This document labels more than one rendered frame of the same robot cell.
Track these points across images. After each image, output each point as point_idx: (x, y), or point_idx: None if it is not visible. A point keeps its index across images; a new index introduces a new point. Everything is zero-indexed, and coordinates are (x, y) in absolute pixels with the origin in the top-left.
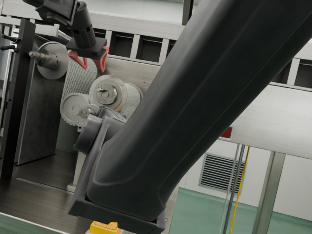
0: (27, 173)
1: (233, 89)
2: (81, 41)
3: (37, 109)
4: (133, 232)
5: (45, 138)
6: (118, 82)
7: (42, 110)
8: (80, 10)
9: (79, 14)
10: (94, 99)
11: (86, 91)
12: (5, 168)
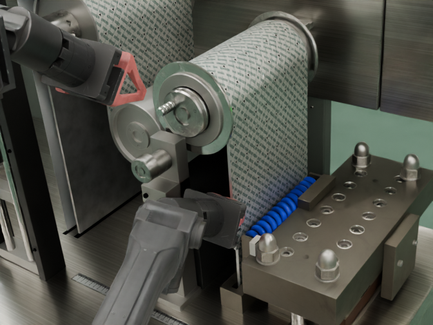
0: (92, 259)
1: None
2: (59, 80)
3: (82, 120)
4: None
5: (121, 162)
6: (204, 82)
7: (95, 114)
8: (19, 49)
9: (22, 55)
10: (166, 120)
11: (173, 55)
12: (48, 263)
